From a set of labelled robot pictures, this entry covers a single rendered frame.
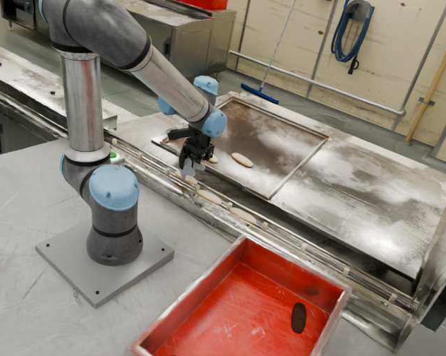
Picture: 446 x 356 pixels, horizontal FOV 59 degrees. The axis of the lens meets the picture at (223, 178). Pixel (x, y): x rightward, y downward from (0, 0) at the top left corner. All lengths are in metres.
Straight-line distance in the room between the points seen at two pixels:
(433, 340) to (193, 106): 0.75
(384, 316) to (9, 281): 0.95
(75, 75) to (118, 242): 0.42
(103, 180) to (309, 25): 4.31
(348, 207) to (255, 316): 0.56
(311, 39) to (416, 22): 1.13
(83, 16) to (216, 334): 0.74
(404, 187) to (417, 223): 0.18
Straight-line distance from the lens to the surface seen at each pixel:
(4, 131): 2.13
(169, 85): 0.93
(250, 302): 1.09
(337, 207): 1.41
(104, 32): 0.83
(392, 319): 1.17
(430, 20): 4.73
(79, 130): 1.03
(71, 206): 1.33
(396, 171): 1.67
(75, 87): 0.98
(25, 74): 2.08
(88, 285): 1.06
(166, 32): 4.08
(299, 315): 1.10
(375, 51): 4.85
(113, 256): 1.09
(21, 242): 1.22
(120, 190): 0.98
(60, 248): 1.16
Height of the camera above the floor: 1.63
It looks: 31 degrees down
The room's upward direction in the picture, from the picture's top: 12 degrees clockwise
